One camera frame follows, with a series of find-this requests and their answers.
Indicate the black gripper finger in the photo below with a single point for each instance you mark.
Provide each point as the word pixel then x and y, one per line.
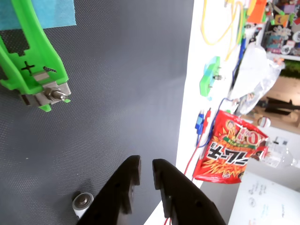
pixel 187 199
pixel 112 194

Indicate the white AA battery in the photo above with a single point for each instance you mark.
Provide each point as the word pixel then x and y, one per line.
pixel 80 202

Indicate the green battery holder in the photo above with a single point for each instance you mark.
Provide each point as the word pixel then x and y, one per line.
pixel 35 47

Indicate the red snack bag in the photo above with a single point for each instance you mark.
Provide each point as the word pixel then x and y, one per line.
pixel 229 152

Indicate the white paper sheet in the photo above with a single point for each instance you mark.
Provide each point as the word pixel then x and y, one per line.
pixel 264 199

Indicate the clear plastic bottle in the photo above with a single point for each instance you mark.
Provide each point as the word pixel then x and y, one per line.
pixel 276 154

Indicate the dark grey textured mat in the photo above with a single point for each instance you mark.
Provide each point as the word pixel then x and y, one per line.
pixel 117 93

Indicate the small white round ball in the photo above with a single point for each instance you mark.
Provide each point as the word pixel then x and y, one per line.
pixel 264 122

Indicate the small green printed block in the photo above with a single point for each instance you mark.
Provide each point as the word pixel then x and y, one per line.
pixel 207 84

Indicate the crumpled blue tape piece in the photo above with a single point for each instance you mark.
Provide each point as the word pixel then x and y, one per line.
pixel 211 66

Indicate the clear plastic bag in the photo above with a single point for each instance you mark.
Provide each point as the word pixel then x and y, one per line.
pixel 255 70

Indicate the long blue masking tape strip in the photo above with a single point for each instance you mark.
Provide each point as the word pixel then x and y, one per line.
pixel 58 11

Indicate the black sticker covered case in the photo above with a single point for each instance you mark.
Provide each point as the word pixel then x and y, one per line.
pixel 281 28

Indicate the orange plastic piece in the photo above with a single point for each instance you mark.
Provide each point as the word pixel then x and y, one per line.
pixel 256 11

